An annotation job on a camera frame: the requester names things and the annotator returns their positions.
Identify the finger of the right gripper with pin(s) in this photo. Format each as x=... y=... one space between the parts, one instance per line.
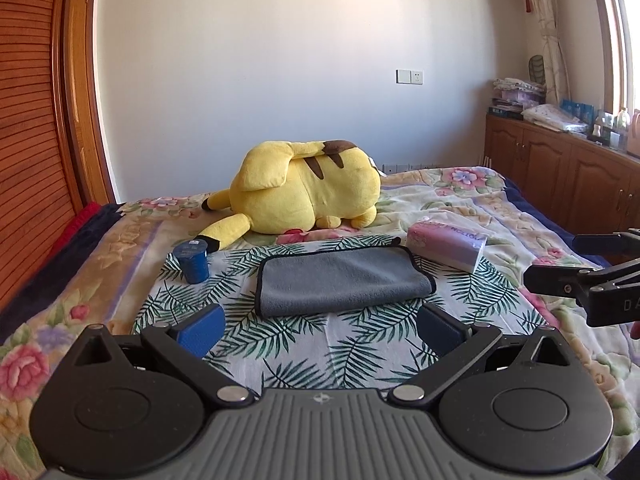
x=620 y=243
x=563 y=281

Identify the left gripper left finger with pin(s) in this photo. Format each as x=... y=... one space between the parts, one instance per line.
x=179 y=350

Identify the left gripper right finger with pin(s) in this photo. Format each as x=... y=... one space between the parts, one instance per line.
x=459 y=348

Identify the purple grey microfibre towel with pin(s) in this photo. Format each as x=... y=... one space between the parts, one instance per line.
x=339 y=281

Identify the wooden room door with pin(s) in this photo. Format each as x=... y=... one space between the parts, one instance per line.
x=81 y=103

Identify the wooden side cabinet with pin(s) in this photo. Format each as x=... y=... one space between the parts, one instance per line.
x=580 y=185

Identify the floral bed quilt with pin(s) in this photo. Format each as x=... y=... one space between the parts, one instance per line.
x=114 y=281

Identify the palm leaf print cloth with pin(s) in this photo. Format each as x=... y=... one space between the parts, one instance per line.
x=374 y=347

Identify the small blue cup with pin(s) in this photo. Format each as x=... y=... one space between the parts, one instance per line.
x=192 y=260

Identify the purple tissue pack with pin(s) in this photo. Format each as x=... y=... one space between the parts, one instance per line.
x=449 y=245

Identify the bottles on cabinet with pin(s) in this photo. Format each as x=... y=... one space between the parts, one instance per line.
x=619 y=132

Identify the blue boxes on cabinet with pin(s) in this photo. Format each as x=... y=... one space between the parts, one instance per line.
x=582 y=111

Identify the white folded cloth bundle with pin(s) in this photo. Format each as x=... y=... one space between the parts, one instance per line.
x=552 y=117

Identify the dark blue blanket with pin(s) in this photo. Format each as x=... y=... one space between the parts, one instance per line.
x=53 y=276

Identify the red blanket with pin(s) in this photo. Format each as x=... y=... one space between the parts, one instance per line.
x=72 y=228

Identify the yellow Pikachu plush toy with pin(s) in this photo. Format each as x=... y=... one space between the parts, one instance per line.
x=283 y=185

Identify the stack of folded linens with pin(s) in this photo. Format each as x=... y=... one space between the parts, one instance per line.
x=511 y=96

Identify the wooden louvered wardrobe door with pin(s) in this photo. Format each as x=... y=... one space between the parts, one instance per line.
x=39 y=191

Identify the patterned beige curtain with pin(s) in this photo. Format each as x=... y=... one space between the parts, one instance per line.
x=558 y=87

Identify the white wall switch socket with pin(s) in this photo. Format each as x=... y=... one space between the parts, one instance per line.
x=409 y=76

